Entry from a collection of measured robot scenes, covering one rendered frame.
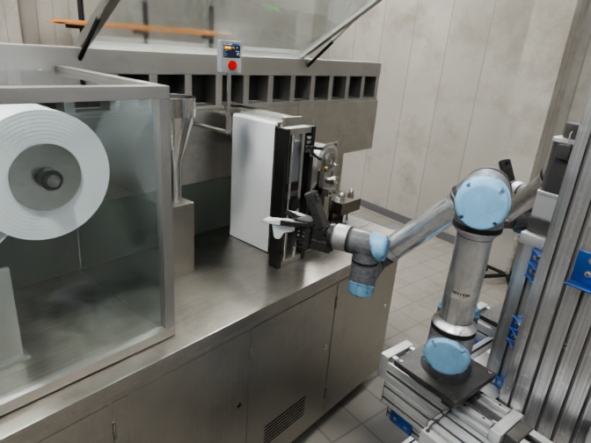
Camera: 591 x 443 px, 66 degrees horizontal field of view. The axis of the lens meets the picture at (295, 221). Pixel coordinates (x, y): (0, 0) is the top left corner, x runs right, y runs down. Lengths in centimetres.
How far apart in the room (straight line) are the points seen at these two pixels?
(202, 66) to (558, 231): 136
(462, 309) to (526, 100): 301
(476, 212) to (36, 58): 130
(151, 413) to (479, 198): 105
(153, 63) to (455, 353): 137
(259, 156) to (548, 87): 271
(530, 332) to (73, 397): 124
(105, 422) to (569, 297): 126
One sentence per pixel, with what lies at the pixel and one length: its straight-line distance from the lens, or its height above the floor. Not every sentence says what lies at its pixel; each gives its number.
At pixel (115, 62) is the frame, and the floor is 161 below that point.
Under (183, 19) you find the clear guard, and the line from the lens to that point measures 171.
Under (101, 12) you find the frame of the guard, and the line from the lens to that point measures 153.
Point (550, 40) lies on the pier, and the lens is 407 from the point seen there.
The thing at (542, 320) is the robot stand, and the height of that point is 105.
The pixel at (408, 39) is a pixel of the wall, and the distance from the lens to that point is 502.
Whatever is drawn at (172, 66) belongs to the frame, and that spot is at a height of 161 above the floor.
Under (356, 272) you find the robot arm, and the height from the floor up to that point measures 114.
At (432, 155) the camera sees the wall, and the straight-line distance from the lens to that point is 480.
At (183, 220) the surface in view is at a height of 111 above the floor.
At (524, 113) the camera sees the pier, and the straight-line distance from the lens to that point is 410.
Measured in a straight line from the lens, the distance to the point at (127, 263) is 123.
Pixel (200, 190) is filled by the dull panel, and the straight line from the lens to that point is 201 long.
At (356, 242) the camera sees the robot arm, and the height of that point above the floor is 123.
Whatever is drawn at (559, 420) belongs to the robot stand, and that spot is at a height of 77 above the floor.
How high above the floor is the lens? 171
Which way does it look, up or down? 21 degrees down
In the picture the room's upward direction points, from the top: 5 degrees clockwise
